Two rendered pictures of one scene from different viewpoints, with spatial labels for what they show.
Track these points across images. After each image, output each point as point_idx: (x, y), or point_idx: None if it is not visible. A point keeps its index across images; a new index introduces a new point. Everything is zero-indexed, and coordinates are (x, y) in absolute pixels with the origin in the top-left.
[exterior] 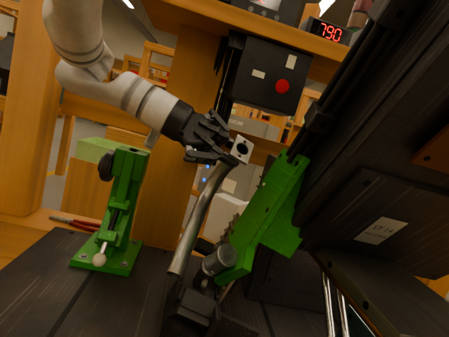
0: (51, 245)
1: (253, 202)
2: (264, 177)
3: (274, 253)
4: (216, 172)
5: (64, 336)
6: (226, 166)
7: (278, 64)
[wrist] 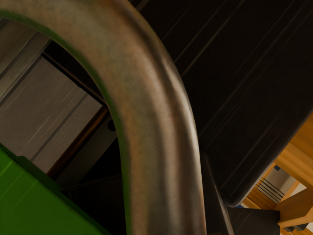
0: None
1: (23, 228)
2: (282, 3)
3: (41, 55)
4: (112, 100)
5: None
6: (123, 196)
7: None
